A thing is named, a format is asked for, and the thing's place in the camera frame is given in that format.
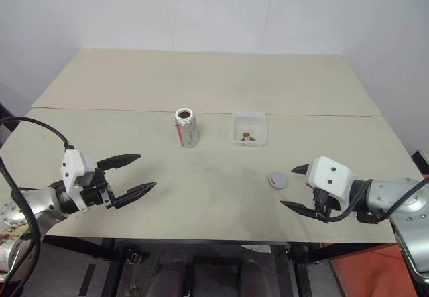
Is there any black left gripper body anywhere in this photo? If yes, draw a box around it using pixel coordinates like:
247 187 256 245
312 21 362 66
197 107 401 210
80 168 117 211

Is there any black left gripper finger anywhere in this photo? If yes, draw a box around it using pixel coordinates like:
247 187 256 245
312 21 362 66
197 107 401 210
96 153 142 172
111 180 158 210

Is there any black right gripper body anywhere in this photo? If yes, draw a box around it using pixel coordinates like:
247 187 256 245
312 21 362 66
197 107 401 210
311 186 340 218

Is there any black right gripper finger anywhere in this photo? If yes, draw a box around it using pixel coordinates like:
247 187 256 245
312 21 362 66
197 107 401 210
280 200 328 223
290 163 312 178

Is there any grey round lid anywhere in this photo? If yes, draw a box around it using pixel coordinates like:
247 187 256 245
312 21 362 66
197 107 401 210
268 170 290 190

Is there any silver red can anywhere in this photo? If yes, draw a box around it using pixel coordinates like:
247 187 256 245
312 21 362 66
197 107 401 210
174 107 200 149

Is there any clear plastic square container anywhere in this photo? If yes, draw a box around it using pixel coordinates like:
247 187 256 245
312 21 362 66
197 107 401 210
229 110 268 148

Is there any white paper tag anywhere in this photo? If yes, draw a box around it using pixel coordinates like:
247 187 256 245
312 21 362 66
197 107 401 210
240 243 271 255

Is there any orange sheet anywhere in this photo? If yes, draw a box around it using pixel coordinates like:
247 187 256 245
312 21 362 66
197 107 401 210
329 242 422 297

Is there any grey object beside table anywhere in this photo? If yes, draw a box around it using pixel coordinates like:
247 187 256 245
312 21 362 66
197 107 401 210
411 148 429 178

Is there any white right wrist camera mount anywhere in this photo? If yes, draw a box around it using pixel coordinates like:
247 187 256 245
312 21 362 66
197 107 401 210
306 156 359 210

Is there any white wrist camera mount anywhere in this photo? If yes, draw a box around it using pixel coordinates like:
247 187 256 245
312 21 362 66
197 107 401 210
306 156 359 210
60 147 99 213

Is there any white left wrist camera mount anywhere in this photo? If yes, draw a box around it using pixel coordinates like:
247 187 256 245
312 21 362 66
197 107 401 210
60 147 99 213

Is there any metal strap buckle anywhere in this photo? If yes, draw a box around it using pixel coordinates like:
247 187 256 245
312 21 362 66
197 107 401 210
128 249 151 267

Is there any black metal table frame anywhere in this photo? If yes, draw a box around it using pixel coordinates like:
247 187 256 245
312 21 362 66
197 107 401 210
42 235 338 297

